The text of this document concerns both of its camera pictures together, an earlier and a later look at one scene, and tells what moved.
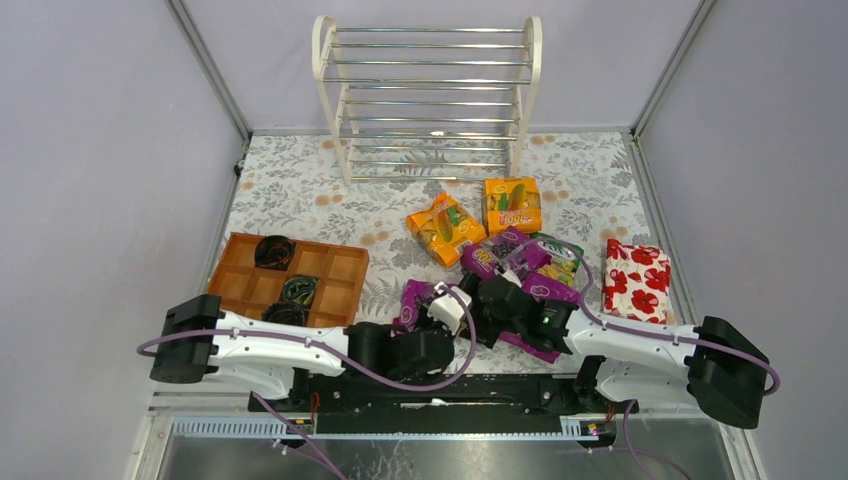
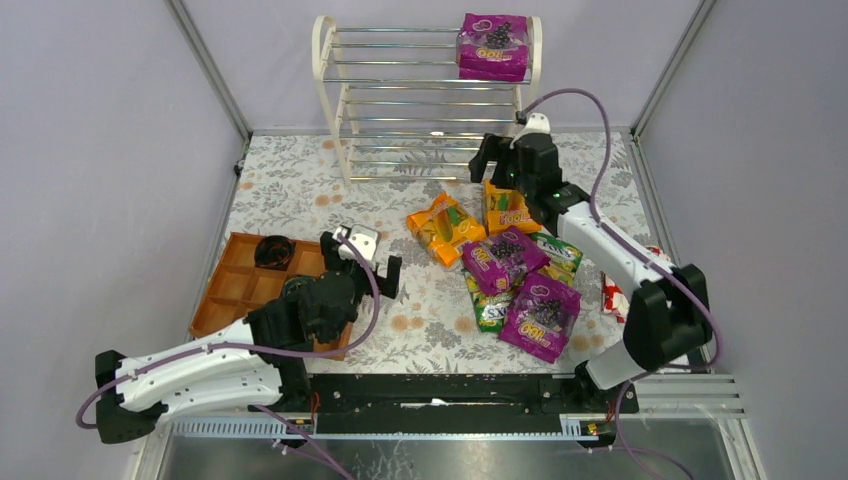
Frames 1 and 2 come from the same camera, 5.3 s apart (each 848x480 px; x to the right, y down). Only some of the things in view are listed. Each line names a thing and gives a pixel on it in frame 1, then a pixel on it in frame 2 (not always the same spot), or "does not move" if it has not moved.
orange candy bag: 445,227 does not move
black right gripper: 494,303 → 500,153
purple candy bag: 510,250 → 493,47
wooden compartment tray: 246,288 does not move
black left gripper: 416,327 → 361,270
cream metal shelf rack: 427,103 does not move
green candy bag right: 564,258 does not move
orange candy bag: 511,203 does not move
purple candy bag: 412,288 → 499,262
